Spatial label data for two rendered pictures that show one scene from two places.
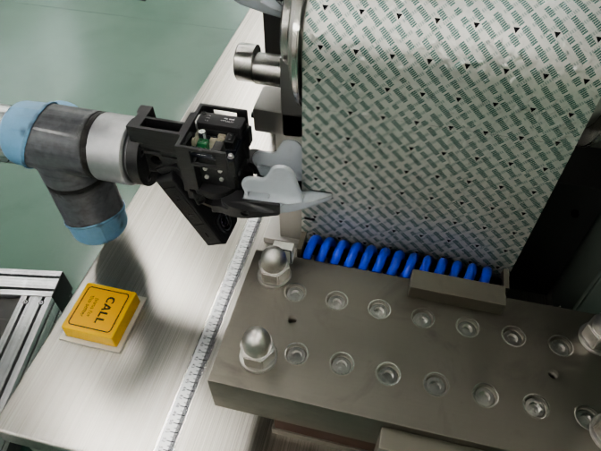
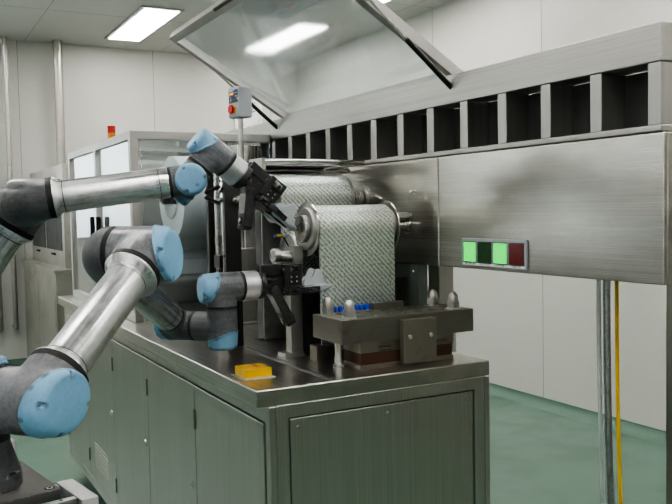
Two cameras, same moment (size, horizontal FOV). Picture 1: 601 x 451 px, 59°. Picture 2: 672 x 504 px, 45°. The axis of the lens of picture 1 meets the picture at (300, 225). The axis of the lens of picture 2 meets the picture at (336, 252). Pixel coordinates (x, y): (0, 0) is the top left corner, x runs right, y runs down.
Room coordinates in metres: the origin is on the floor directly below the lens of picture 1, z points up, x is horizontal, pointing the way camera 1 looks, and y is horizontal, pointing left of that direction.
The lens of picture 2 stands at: (-1.24, 1.41, 1.30)
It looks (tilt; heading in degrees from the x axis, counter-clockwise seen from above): 3 degrees down; 318
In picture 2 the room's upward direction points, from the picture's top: 1 degrees counter-clockwise
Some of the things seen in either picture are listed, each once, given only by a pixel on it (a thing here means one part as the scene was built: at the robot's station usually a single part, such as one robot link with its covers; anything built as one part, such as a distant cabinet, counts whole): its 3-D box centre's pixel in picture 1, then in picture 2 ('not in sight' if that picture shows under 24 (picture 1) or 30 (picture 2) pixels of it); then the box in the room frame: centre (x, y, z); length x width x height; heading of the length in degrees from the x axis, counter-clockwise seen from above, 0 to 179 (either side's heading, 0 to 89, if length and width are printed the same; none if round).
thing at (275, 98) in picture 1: (283, 155); (289, 301); (0.50, 0.02, 1.05); 0.06 x 0.05 x 0.31; 77
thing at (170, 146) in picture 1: (192, 155); (278, 280); (0.42, 0.11, 1.12); 0.12 x 0.08 x 0.09; 77
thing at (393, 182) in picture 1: (416, 197); (358, 277); (0.37, -0.12, 1.11); 0.23 x 0.01 x 0.18; 77
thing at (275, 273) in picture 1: (274, 262); (327, 305); (0.33, 0.03, 1.05); 0.04 x 0.04 x 0.04
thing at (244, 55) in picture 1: (247, 62); (275, 255); (0.51, 0.06, 1.18); 0.04 x 0.02 x 0.04; 167
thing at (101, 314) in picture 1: (102, 313); (253, 371); (0.35, 0.25, 0.91); 0.07 x 0.07 x 0.02; 77
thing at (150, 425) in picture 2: not in sight; (213, 440); (1.36, -0.28, 0.43); 2.52 x 0.64 x 0.86; 167
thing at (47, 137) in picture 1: (61, 140); (221, 288); (0.46, 0.27, 1.11); 0.11 x 0.08 x 0.09; 77
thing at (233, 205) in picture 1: (241, 196); (303, 289); (0.39, 0.06, 1.09); 0.09 x 0.05 x 0.02; 75
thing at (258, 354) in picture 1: (257, 344); (349, 309); (0.24, 0.04, 1.05); 0.04 x 0.04 x 0.04
